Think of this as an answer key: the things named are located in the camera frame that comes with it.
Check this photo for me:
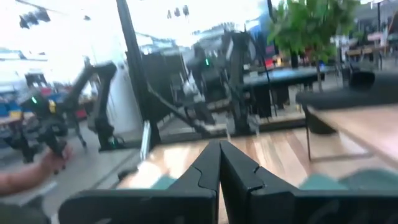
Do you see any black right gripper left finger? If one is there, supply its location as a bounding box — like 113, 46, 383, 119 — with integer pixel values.
58, 139, 221, 224

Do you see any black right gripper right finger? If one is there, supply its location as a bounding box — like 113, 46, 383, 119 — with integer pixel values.
220, 139, 398, 224

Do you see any person's forearm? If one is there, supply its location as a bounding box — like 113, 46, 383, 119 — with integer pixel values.
0, 161, 50, 198

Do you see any person's hand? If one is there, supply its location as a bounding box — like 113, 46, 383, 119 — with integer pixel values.
39, 145, 75, 177

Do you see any dark background table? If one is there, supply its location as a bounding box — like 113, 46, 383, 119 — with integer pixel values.
242, 65, 326, 119

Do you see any small green tree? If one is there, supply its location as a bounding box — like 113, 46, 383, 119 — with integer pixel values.
266, 0, 361, 93

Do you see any aluminium frame bar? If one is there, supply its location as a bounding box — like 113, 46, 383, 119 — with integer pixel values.
139, 120, 152, 161

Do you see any wooden shelf with black frame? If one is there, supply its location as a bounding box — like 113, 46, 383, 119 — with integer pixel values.
303, 104, 398, 171

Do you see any black rig frame pole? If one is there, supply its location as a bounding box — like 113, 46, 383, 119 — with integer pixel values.
115, 0, 163, 152

